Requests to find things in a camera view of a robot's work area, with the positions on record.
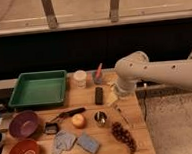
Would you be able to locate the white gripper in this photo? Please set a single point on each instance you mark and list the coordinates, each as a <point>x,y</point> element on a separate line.
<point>120,91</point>

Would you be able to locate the grey-blue towel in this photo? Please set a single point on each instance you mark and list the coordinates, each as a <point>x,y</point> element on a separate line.
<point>63,141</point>

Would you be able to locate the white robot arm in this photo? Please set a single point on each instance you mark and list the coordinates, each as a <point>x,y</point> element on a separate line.
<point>136,66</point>

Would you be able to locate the small metal cup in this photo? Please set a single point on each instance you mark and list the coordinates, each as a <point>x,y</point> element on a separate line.
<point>100,118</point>

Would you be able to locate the grey cup with red utensil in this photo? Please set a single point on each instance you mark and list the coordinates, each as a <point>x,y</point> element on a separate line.
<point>97,76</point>

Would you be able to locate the metal spoon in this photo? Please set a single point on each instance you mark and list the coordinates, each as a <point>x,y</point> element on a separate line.
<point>117,108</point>

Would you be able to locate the black rectangular block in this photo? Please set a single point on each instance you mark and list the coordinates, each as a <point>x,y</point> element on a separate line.
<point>99,96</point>

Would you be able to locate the wooden board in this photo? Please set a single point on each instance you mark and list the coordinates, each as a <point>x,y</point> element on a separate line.
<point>84,98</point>

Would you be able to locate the bunch of dark grapes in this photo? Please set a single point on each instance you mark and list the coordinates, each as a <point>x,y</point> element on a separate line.
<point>124,136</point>

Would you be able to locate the yellow apple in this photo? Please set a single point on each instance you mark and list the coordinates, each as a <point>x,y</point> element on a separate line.
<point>79,121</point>

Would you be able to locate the blue sponge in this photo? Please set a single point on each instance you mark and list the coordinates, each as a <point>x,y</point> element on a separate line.
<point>86,142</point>

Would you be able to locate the green plastic tray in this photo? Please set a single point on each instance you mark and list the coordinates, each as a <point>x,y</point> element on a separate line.
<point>39,89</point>

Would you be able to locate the purple bowl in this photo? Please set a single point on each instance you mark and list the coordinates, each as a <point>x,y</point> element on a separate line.
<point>24,124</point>

